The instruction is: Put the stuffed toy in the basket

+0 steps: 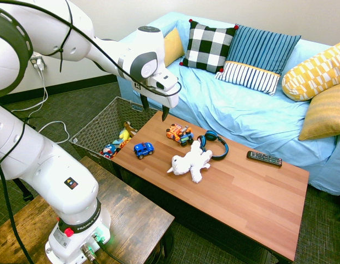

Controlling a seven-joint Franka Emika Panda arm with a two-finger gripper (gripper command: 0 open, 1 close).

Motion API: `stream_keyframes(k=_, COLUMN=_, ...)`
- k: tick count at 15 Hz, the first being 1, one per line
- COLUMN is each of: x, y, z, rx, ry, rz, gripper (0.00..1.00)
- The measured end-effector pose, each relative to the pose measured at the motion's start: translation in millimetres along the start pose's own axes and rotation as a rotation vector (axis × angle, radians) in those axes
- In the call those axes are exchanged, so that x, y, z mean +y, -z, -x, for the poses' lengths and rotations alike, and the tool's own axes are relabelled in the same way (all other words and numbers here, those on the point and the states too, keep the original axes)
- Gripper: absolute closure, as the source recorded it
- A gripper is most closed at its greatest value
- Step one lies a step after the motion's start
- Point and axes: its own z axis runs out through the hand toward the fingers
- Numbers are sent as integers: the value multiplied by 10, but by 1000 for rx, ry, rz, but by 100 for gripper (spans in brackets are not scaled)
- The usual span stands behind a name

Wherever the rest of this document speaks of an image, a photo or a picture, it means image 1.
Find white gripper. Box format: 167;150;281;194
133;81;180;122

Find white stuffed toy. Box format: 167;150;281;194
166;140;214;184

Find brown stuffed toy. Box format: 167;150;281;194
122;120;139;136

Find orange toy truck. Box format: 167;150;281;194
166;123;194;147

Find blue toy car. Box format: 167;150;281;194
133;142;155;160

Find dark woven basket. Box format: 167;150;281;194
69;96;159;177

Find blue superhero plush toy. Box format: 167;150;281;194
101;143;118;160

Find orange flame pattern plush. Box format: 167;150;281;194
114;139;132;159

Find plain yellow pillow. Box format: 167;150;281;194
163;27;186;68

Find sofa with light blue cover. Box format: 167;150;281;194
116;11;340;196

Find blue black headphones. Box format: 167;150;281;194
197;130;230;161

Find black white checkered pillow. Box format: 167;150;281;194
179;18;239;74

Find rustic dark wood table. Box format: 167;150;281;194
0;156;175;264

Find blue striped pillow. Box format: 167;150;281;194
215;24;302;96

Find reddish wooden coffee table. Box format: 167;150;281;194
112;109;310;262

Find black remote control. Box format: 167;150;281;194
246;150;283;167

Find yellow white patterned bolster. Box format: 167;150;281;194
281;40;340;102

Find yellow striped pillow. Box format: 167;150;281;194
298;82;340;141

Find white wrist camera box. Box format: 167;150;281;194
148;68;179;92

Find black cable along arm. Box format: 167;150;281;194
0;0;183;97

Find white charging cable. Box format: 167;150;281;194
10;68;70;145

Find wall power outlet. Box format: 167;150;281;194
29;56;47;69

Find black base connector cable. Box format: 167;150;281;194
91;233;139;264

